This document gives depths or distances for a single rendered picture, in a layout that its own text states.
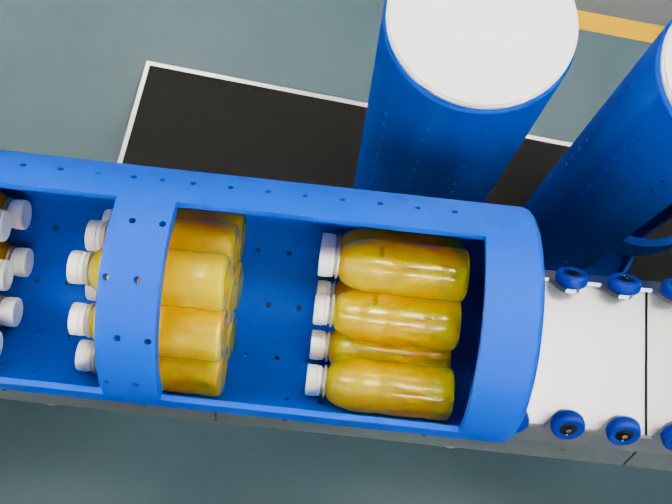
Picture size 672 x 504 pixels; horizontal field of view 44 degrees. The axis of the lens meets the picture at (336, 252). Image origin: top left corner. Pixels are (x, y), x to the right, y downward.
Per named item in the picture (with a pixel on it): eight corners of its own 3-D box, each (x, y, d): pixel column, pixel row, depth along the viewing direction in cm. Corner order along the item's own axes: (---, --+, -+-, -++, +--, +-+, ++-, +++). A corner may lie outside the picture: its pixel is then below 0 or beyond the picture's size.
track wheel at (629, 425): (647, 427, 109) (643, 416, 110) (613, 424, 109) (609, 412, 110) (636, 450, 111) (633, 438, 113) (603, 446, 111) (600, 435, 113)
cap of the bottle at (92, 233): (107, 246, 104) (93, 245, 104) (108, 217, 103) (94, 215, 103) (98, 256, 100) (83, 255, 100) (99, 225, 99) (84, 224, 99)
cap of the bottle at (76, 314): (80, 328, 96) (64, 326, 96) (86, 341, 99) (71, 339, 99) (88, 298, 98) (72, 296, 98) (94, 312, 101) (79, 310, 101)
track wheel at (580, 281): (590, 292, 114) (593, 279, 114) (557, 288, 114) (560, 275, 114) (582, 279, 119) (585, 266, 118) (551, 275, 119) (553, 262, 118)
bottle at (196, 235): (238, 267, 106) (109, 253, 106) (242, 217, 104) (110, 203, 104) (230, 285, 99) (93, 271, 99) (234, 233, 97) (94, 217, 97)
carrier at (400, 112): (479, 254, 201) (450, 147, 208) (604, 92, 117) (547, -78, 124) (365, 278, 199) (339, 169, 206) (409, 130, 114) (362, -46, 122)
